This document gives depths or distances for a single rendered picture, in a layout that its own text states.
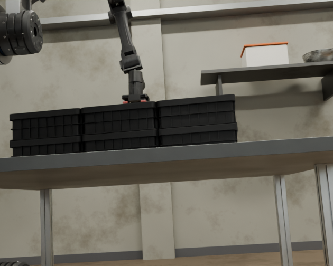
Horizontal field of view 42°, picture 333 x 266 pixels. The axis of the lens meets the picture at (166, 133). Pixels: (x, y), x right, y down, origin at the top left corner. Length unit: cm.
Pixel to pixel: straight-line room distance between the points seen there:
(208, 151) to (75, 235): 337
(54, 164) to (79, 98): 334
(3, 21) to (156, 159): 67
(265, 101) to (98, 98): 168
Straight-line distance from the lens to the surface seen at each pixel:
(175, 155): 121
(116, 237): 440
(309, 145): 125
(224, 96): 165
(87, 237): 446
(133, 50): 185
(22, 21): 151
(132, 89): 177
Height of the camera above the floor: 56
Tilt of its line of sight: 8 degrees up
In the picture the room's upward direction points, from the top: 3 degrees counter-clockwise
